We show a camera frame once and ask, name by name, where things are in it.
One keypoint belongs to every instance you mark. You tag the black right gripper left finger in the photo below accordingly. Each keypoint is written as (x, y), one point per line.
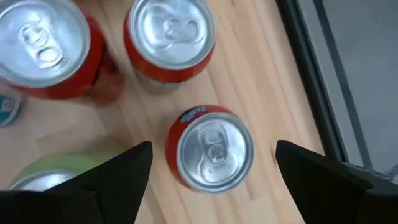
(93, 199)

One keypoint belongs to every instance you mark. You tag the red Coke soda can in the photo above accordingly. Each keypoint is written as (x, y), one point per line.
(171, 31)

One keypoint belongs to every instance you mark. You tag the lime green Sanzo can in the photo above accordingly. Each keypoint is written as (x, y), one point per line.
(56, 165)

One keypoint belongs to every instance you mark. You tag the red Fanta soda can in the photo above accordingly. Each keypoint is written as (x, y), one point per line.
(40, 40)
(214, 152)

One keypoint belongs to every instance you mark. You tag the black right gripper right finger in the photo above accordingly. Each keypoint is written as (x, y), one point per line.
(335, 193)

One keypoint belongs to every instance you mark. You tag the white and teal can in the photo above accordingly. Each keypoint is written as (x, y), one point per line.
(7, 109)

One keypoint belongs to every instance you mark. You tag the thin black frame bar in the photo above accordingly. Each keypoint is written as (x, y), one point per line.
(341, 77)

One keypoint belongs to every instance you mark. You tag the thick black table edge frame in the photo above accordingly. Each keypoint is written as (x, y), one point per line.
(311, 77)

